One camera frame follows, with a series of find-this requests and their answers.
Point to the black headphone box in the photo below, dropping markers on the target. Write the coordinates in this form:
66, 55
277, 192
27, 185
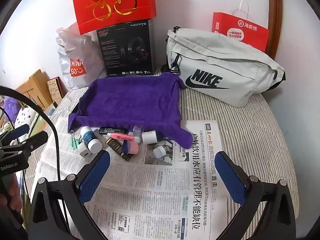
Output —
125, 50

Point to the white plastic shopping bag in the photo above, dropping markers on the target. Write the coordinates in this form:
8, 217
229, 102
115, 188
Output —
75, 55

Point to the newspaper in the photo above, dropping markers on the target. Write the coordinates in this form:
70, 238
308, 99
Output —
155, 192

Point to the green binder clip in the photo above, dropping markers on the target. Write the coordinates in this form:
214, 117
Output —
76, 142

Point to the black gold tube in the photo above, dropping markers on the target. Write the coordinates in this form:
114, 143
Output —
115, 147

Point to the white round cap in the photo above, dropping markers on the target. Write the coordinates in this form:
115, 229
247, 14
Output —
159, 152

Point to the brown wooden frame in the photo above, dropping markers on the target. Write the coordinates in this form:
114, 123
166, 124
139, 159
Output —
275, 10

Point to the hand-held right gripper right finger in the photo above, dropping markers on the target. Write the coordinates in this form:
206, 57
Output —
230, 177

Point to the purple fuzzy cloth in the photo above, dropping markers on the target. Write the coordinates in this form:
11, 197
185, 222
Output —
10, 110

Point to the patterned book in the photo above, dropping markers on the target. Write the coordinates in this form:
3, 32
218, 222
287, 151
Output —
56, 91

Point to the white spotted plush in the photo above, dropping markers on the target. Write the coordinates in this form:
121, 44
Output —
26, 117

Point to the wooden box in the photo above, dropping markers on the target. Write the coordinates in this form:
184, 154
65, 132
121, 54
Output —
32, 87

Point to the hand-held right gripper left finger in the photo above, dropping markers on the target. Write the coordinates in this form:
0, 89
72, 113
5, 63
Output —
95, 177

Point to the white hollow cylinder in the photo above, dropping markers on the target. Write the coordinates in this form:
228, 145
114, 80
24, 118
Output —
149, 137

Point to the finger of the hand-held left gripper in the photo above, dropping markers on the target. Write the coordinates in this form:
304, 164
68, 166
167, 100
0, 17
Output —
35, 140
21, 129

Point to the person's left hand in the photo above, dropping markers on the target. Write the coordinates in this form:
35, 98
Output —
12, 192

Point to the white charger plug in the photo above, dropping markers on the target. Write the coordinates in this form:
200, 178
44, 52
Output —
84, 151

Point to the purple towel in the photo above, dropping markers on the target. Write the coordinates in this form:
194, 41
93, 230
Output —
130, 100

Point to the blue bottle white caps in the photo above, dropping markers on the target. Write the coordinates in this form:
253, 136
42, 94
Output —
88, 137

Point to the pink highlighter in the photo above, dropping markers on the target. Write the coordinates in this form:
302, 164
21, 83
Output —
122, 137

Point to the clear plastic cap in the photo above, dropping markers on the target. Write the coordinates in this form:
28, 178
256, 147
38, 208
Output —
138, 130

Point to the grey waist bag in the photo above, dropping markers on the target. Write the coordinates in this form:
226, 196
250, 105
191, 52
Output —
225, 62

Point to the blue oval cap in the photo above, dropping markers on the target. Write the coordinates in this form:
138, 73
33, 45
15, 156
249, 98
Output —
130, 148

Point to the red gold-print gift bag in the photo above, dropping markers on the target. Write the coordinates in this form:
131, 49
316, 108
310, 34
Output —
112, 2

